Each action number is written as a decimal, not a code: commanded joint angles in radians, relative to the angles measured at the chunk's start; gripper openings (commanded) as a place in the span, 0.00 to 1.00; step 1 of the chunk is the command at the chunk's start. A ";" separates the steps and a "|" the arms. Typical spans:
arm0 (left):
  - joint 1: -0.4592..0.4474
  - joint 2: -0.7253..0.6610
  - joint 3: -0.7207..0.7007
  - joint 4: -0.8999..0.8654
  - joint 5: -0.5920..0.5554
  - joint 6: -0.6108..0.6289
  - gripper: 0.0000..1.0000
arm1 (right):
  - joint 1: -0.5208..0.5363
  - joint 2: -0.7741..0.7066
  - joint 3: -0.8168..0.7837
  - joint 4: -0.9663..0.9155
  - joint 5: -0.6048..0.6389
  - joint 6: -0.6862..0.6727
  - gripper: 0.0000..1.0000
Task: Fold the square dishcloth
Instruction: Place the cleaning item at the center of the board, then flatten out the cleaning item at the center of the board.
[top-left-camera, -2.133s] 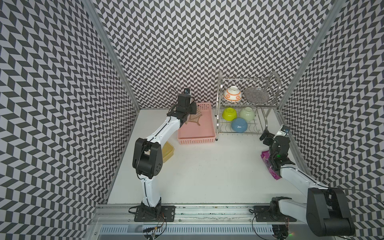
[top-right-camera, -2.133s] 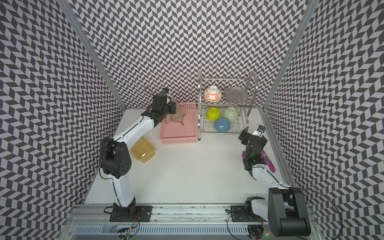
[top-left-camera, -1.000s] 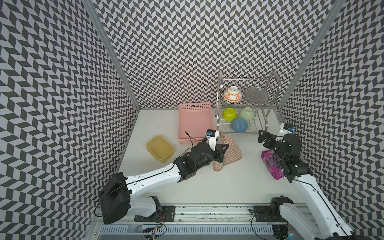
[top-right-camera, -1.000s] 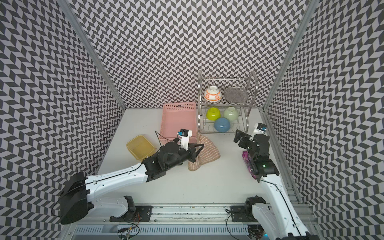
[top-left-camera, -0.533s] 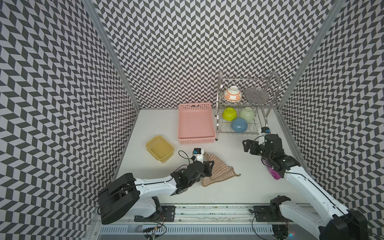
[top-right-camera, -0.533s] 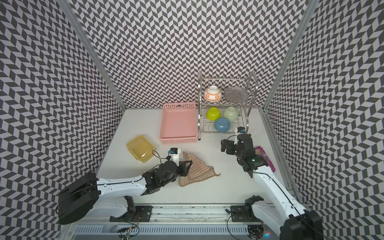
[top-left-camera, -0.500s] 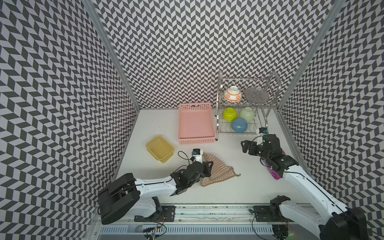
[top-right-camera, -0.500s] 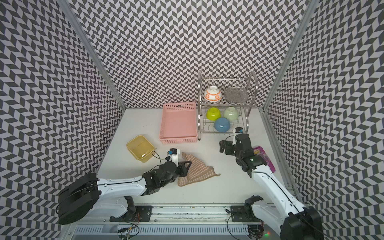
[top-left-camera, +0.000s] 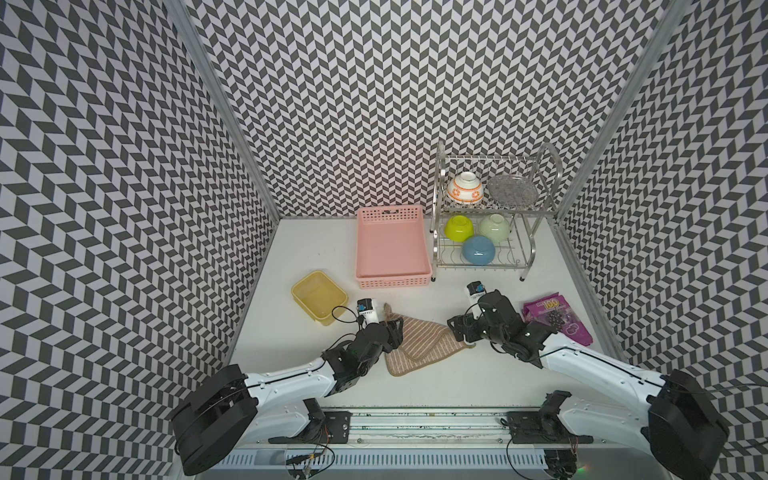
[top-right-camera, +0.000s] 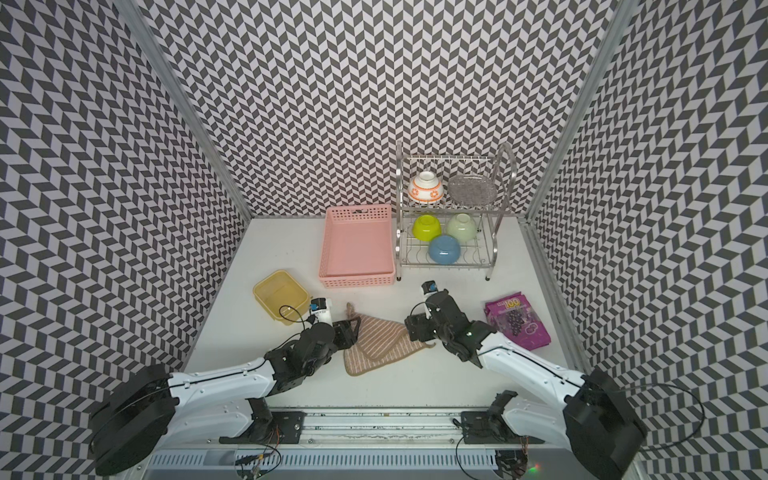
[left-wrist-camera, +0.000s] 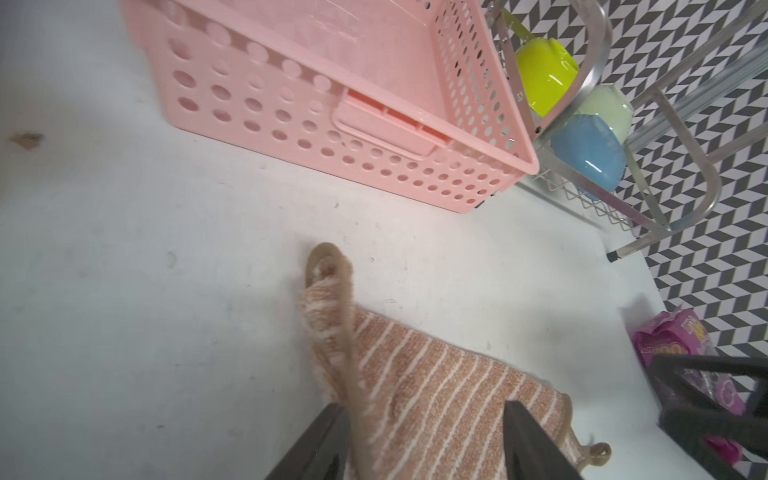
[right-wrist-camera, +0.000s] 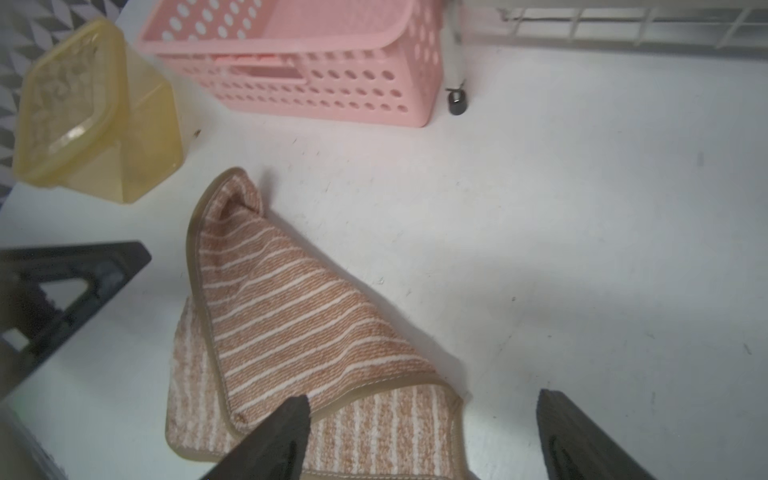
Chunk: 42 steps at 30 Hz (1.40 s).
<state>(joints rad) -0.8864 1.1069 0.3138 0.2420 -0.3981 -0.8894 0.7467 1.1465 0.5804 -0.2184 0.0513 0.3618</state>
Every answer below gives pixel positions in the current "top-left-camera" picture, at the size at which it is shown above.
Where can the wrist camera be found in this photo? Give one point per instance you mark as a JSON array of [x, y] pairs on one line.
[[476, 290], [367, 312]]

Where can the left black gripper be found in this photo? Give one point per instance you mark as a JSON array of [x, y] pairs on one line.
[[394, 333]]

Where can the aluminium front rail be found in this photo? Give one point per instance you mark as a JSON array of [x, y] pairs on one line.
[[420, 423]]

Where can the white orange patterned bowl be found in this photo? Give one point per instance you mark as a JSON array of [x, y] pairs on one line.
[[466, 188]]

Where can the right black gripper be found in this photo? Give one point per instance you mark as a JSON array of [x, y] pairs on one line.
[[468, 322]]

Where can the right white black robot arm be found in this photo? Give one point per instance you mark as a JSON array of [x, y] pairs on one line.
[[670, 417]]

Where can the pale green bowl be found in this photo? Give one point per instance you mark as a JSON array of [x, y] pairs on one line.
[[495, 227]]

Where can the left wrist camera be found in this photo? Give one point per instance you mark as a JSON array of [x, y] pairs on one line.
[[367, 312]]

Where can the lime green bowl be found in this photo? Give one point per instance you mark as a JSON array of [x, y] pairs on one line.
[[458, 228]]

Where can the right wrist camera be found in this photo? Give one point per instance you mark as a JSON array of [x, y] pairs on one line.
[[476, 290]]

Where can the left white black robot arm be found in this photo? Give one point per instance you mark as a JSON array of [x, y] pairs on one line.
[[231, 407]]

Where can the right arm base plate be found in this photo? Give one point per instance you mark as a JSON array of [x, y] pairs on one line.
[[531, 427]]

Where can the blue bowl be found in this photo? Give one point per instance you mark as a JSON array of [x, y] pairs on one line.
[[478, 250]]

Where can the brown striped square dishcloth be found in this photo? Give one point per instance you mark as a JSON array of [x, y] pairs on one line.
[[424, 343]]

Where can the grey speckled plate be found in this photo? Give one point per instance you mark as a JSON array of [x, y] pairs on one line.
[[512, 191]]

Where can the purple snack bag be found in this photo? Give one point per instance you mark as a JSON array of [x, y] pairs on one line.
[[555, 311]]

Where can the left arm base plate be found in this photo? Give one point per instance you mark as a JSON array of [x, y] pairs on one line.
[[333, 428]]

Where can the pink plastic basket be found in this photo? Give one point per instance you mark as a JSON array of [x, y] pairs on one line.
[[391, 248]]

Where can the metal two-tier dish rack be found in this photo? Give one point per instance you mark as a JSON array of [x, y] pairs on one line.
[[545, 168]]

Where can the yellow plastic container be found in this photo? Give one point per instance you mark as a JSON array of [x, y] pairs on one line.
[[318, 295]]

